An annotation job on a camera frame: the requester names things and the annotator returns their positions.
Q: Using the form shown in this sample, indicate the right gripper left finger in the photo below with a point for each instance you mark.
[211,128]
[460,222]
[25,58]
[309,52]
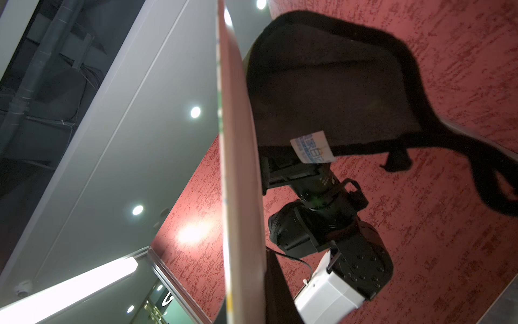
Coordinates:
[221,317]

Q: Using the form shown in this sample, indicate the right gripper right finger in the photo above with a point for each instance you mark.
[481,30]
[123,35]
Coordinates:
[280,306]

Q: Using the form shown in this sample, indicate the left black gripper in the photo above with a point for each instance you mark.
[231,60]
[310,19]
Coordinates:
[302,178]

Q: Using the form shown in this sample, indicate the colourful round patterned plate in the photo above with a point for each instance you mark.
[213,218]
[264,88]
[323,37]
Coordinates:
[242,208]

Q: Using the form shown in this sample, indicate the green microfibre cloth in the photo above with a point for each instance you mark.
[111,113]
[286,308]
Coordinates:
[362,88]

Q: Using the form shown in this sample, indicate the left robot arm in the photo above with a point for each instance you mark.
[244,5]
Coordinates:
[355,266]

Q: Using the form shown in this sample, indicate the left corner aluminium profile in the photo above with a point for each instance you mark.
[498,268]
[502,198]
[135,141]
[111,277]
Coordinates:
[173,285]

